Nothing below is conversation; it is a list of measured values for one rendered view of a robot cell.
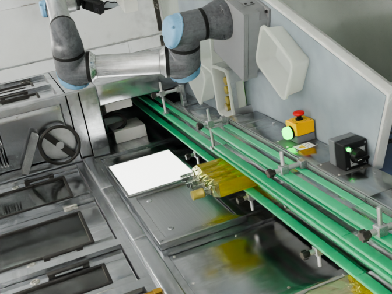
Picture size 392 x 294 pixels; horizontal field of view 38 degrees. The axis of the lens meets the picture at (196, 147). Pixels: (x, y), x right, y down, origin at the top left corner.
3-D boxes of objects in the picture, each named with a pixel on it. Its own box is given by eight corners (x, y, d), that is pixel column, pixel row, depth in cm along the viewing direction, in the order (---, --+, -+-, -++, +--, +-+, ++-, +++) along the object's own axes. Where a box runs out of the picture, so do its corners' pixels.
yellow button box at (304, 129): (305, 133, 197) (287, 139, 195) (303, 112, 195) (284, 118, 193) (317, 138, 191) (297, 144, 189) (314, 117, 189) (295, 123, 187)
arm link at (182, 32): (206, 17, 200) (170, 25, 196) (206, 50, 209) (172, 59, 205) (192, 2, 208) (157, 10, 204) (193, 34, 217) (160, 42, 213)
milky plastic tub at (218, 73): (235, 108, 252) (217, 114, 250) (228, 59, 245) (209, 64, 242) (252, 118, 237) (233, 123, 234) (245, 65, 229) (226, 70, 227)
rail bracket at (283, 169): (303, 164, 178) (265, 176, 174) (300, 142, 175) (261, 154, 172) (310, 168, 174) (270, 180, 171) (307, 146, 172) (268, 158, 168)
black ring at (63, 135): (83, 156, 300) (43, 167, 294) (74, 118, 293) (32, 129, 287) (85, 159, 296) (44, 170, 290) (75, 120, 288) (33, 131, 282)
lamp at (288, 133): (288, 136, 194) (280, 139, 193) (287, 124, 192) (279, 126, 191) (295, 140, 190) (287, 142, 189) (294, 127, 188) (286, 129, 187)
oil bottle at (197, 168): (240, 164, 229) (191, 179, 223) (238, 151, 227) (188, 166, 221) (246, 168, 224) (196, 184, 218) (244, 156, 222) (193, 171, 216)
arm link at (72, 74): (202, 51, 206) (49, 60, 203) (202, 84, 216) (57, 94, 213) (199, 33, 215) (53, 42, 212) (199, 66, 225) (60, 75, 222)
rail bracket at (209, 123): (228, 142, 234) (200, 151, 231) (221, 104, 229) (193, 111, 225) (231, 144, 232) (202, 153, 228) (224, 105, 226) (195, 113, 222)
